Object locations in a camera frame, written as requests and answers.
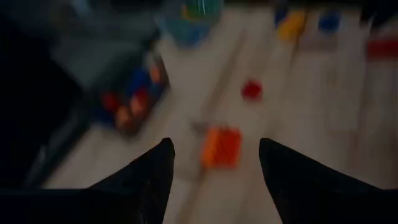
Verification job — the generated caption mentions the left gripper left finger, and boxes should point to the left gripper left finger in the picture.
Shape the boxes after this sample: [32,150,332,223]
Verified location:
[0,138,176,224]

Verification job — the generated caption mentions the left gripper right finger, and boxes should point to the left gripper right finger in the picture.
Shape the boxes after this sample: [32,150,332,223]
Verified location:
[259,138,398,224]

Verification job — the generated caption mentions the clear plastic bin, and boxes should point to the clear plastic bin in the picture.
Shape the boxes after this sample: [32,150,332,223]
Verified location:
[160,0,225,49]

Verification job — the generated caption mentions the small orange toy brick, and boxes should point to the small orange toy brick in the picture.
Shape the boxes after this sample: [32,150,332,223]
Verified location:
[114,107,133,130]
[148,63,162,84]
[129,95,147,118]

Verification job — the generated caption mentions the dark grey translucent bin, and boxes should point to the dark grey translucent bin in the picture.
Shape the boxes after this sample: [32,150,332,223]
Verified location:
[46,18,172,138]

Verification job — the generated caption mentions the yellow toy brick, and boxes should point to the yellow toy brick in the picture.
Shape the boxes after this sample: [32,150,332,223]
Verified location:
[276,11,307,43]

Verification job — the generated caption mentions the small blue toy brick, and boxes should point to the small blue toy brick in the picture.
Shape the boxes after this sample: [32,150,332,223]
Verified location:
[129,67,153,93]
[273,7,289,27]
[317,11,342,34]

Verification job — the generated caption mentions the small red toy brick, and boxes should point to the small red toy brick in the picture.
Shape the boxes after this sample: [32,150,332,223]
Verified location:
[241,79,264,103]
[101,91,121,113]

